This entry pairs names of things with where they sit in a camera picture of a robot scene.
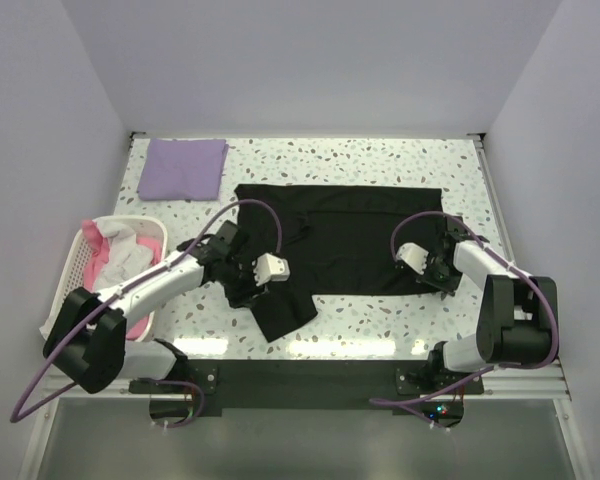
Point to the pink t shirt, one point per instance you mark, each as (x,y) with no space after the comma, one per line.
(118,253)

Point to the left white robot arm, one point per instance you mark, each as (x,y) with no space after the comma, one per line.
(88,341)

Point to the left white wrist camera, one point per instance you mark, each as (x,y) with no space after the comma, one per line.
(270,268)

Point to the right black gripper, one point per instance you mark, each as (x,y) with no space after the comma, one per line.
(449,286)

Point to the folded purple t shirt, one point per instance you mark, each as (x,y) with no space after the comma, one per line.
(180,170)

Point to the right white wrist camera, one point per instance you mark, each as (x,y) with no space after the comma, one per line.
(413,256)

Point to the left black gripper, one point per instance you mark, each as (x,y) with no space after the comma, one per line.
(250,292)

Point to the black t shirt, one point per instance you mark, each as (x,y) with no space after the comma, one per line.
(337,241)

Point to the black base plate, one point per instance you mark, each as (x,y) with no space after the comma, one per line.
(208,388)

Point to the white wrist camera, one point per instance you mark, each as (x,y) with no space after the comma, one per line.
(270,268)
(413,256)

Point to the white laundry basket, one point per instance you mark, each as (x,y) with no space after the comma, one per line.
(80,270)

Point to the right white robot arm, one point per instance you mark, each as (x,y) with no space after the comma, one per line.
(517,324)

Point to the aluminium frame rail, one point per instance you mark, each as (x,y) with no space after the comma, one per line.
(505,384)

